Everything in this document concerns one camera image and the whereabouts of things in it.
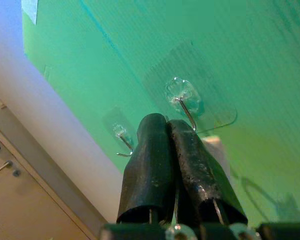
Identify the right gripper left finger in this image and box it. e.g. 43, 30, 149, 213
116, 112, 176, 225

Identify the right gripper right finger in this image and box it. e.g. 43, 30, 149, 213
168, 119, 249, 226

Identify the clear adhesive metal hook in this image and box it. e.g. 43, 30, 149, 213
141, 41, 239, 134
101, 106, 139, 159

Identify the beige door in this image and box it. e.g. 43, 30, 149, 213
0, 119, 102, 240

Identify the green board with hooks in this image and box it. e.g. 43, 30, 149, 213
21, 0, 300, 227

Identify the silver door handle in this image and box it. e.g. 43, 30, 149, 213
0, 159, 14, 179

